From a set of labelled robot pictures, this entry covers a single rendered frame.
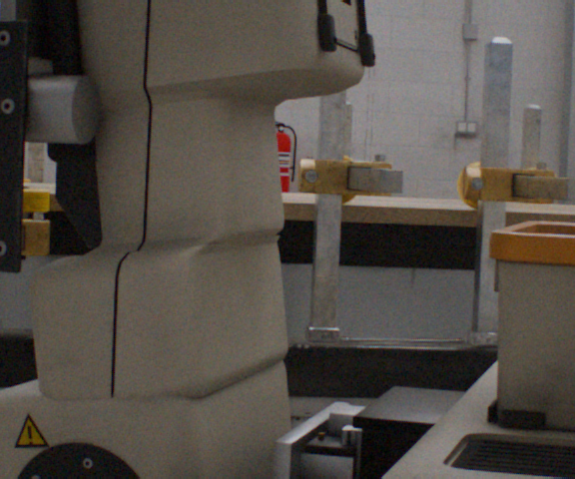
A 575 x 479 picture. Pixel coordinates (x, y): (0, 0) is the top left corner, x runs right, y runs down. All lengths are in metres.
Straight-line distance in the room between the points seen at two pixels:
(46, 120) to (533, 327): 0.33
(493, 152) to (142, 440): 1.25
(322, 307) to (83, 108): 1.16
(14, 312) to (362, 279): 0.57
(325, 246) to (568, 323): 1.21
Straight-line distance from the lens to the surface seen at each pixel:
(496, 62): 2.02
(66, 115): 0.84
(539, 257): 0.77
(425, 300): 2.23
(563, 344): 0.78
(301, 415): 2.02
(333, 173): 1.96
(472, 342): 2.03
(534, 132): 3.17
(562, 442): 0.77
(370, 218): 2.17
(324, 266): 1.97
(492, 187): 2.01
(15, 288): 2.18
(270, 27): 0.84
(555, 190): 1.81
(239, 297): 0.92
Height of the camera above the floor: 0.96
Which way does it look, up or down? 3 degrees down
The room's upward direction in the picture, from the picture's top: 2 degrees clockwise
